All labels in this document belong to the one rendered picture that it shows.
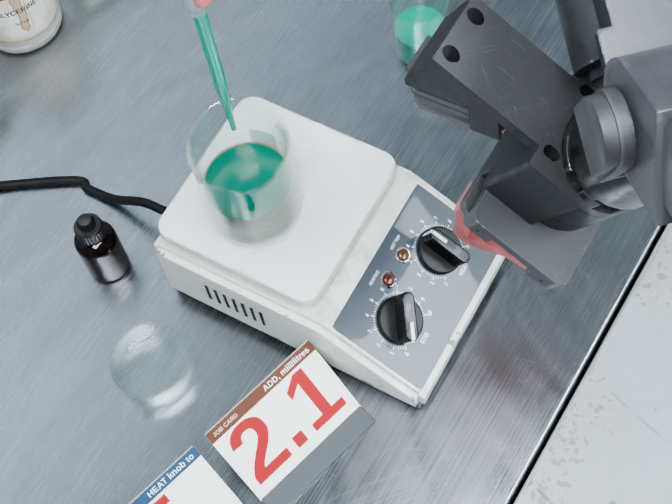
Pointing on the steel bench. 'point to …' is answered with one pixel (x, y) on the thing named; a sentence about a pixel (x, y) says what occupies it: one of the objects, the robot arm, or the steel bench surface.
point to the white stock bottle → (28, 24)
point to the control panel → (431, 301)
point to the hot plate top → (295, 278)
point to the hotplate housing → (326, 346)
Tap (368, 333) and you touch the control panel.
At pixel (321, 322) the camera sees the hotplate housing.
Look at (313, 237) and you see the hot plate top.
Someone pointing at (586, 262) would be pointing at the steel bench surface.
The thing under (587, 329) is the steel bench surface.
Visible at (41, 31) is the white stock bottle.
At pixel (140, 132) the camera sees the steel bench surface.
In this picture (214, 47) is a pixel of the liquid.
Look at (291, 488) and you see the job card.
